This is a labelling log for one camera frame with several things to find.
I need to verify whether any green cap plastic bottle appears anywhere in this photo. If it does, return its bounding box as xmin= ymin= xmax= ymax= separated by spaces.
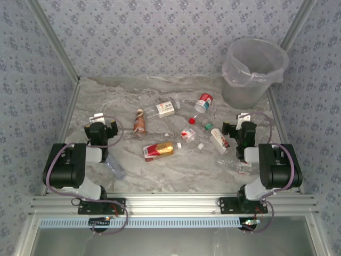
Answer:
xmin=204 ymin=122 xmax=230 ymax=156

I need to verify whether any clear bottle small red label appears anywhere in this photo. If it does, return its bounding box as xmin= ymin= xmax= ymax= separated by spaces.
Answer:
xmin=216 ymin=156 xmax=253 ymax=176

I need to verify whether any crushed clear unlabelled bottle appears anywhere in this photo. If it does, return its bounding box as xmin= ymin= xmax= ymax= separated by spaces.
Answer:
xmin=104 ymin=155 xmax=127 ymax=180

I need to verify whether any brown drink bottle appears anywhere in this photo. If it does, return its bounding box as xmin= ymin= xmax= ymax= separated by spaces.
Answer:
xmin=132 ymin=108 xmax=147 ymax=138

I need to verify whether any bottle red white teal label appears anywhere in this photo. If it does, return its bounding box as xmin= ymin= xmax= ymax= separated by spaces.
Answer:
xmin=193 ymin=92 xmax=214 ymax=113

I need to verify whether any clear bottle red cap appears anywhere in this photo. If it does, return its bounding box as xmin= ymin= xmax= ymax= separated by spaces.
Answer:
xmin=188 ymin=106 xmax=222 ymax=125

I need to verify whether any white cap bottle red-white label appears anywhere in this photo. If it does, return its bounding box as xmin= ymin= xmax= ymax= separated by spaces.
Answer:
xmin=180 ymin=126 xmax=205 ymax=150

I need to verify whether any bottle red gold label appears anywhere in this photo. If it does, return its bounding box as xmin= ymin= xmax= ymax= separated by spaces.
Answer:
xmin=142 ymin=141 xmax=183 ymax=163

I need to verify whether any clear bottle white printed label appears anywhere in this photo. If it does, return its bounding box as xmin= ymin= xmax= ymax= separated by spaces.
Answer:
xmin=145 ymin=100 xmax=182 ymax=119

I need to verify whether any grey metal mesh bin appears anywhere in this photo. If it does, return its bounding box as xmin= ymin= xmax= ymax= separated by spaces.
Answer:
xmin=221 ymin=38 xmax=290 ymax=109

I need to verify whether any clear plastic bin liner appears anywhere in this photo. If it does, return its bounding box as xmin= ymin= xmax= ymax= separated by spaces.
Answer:
xmin=221 ymin=38 xmax=290 ymax=87

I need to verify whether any left black controller board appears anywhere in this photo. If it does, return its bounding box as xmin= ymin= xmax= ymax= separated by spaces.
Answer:
xmin=89 ymin=216 xmax=111 ymax=227

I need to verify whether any black controller board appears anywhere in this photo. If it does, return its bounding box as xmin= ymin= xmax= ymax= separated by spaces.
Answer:
xmin=241 ymin=218 xmax=261 ymax=230
xmin=89 ymin=216 xmax=111 ymax=227

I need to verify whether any right black controller board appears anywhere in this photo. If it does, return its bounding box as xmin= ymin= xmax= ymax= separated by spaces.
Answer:
xmin=241 ymin=218 xmax=261 ymax=230

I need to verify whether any right white camera connector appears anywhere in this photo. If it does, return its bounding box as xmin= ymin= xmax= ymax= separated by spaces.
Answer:
xmin=236 ymin=112 xmax=253 ymax=129

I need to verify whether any white camera connector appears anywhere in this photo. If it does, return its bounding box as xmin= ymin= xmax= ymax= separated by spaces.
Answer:
xmin=236 ymin=112 xmax=253 ymax=129
xmin=89 ymin=113 xmax=105 ymax=124

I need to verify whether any left white camera connector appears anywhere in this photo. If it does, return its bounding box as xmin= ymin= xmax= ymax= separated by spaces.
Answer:
xmin=89 ymin=113 xmax=105 ymax=124

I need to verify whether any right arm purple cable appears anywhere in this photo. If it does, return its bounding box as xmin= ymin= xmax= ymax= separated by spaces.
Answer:
xmin=250 ymin=111 xmax=297 ymax=201

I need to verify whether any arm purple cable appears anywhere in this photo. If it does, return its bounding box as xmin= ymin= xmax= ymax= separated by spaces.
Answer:
xmin=250 ymin=111 xmax=297 ymax=201
xmin=44 ymin=116 xmax=125 ymax=205

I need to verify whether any aluminium table side rail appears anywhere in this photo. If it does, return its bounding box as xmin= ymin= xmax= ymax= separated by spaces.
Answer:
xmin=266 ymin=86 xmax=306 ymax=194
xmin=41 ymin=79 xmax=80 ymax=197

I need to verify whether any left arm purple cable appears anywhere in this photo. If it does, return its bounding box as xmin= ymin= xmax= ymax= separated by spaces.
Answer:
xmin=44 ymin=116 xmax=125 ymax=205

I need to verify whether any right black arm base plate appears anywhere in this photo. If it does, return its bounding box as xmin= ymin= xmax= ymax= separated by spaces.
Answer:
xmin=217 ymin=196 xmax=269 ymax=215

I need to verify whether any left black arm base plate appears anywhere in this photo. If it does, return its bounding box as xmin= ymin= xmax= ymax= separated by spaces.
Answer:
xmin=77 ymin=197 xmax=126 ymax=215

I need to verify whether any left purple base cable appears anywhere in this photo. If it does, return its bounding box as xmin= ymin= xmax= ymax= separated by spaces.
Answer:
xmin=90 ymin=204 xmax=129 ymax=236

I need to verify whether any aluminium front mounting rail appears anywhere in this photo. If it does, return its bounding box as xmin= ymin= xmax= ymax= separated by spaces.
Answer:
xmin=29 ymin=194 xmax=319 ymax=215

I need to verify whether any aluminium frame post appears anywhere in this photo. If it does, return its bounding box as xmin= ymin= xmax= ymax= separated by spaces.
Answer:
xmin=279 ymin=0 xmax=319 ymax=50
xmin=26 ymin=0 xmax=81 ymax=84

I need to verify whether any pale slotted cable duct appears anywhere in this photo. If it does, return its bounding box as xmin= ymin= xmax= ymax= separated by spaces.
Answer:
xmin=39 ymin=217 xmax=242 ymax=229

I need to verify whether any aluminium lower frame rail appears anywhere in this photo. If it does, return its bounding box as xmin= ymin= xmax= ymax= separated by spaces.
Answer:
xmin=303 ymin=214 xmax=332 ymax=256
xmin=14 ymin=214 xmax=40 ymax=256

